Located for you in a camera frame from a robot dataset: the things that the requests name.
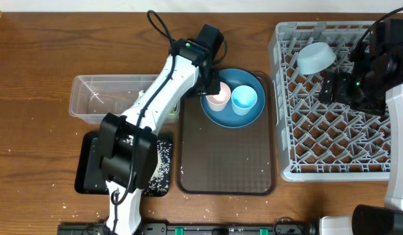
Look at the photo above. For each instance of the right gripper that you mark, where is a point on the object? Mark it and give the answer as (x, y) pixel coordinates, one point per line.
(342, 81)

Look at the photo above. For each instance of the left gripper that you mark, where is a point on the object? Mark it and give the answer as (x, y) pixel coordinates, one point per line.
(214, 91)

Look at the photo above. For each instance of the pink cup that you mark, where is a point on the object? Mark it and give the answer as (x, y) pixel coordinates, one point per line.
(218, 102)

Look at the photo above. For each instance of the light blue cup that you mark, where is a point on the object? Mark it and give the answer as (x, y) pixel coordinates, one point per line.
(243, 99)

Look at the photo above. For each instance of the dark blue plate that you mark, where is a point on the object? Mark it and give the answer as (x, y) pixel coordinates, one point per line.
(227, 118)

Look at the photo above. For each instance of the light blue bowl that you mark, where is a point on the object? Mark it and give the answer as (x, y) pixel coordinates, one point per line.
(315, 57)

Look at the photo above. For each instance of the white rice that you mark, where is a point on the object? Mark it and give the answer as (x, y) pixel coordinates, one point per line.
(159, 183)

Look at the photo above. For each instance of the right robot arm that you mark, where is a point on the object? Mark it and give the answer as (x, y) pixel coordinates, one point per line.
(387, 143)

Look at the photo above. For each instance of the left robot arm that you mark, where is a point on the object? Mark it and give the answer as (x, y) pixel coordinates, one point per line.
(128, 143)

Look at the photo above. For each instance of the grey plastic dishwasher rack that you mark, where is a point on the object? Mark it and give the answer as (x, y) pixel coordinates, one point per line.
(319, 142)

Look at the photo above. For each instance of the brown serving tray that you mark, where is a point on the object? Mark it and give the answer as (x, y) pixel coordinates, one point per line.
(216, 160)

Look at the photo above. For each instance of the clear plastic bin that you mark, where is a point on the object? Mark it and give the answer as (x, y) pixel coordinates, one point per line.
(93, 96)

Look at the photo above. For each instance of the black plastic tray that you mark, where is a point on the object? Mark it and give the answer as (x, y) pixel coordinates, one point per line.
(89, 178)

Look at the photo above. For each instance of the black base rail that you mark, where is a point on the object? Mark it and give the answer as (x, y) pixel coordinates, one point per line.
(163, 229)

